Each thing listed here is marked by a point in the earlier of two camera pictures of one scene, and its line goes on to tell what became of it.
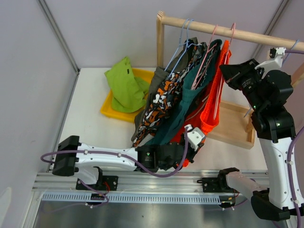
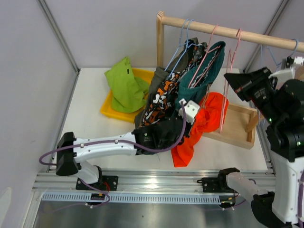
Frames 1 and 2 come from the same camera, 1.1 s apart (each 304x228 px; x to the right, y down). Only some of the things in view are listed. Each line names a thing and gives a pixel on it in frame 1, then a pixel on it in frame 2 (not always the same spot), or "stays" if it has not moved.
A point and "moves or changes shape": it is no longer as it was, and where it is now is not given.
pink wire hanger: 219,84 -> 227,81
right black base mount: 215,185 stays
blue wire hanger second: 185,48 stays
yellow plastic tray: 107,108 stays
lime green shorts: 128,92 stays
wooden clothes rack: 233,123 stays
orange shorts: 205,113 moves or changes shape
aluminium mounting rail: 135,182 stays
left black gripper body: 191,153 -> 187,129
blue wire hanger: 284,59 -> 272,54
